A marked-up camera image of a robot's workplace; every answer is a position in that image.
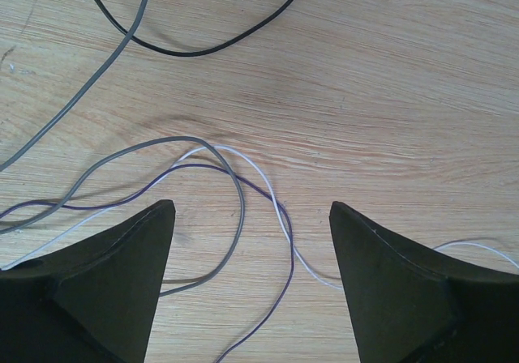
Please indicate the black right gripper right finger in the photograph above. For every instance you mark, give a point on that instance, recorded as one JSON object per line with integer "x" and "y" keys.
{"x": 410, "y": 303}

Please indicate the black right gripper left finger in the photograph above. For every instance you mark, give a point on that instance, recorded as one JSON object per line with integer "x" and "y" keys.
{"x": 93, "y": 301}

